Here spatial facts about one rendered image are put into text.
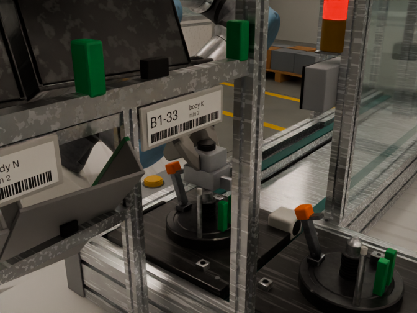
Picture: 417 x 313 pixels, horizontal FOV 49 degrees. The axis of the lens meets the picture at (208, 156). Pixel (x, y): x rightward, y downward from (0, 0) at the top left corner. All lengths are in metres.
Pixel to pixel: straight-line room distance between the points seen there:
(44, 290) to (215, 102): 0.60
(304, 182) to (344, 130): 0.34
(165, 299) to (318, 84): 0.40
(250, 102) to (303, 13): 10.01
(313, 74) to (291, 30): 9.86
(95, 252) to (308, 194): 0.50
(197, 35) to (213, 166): 4.66
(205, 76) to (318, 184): 0.79
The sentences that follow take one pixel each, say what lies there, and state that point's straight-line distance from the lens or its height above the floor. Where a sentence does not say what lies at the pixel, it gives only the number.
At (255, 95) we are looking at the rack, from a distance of 0.40.
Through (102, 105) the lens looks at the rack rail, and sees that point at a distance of 0.28.
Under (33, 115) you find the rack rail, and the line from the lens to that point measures 0.26.
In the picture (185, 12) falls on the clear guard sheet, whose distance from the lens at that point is 5.23.
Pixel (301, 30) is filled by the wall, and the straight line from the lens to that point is 10.44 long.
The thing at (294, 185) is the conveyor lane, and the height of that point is 0.92.
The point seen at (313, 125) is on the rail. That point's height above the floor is 0.96.
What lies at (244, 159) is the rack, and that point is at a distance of 0.42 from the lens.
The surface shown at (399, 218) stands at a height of 0.86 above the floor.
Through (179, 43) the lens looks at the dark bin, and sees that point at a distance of 0.39.
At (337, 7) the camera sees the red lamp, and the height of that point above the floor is 1.33.
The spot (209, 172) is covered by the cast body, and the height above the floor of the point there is 1.09.
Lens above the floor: 1.38
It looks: 22 degrees down
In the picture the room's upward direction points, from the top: straight up
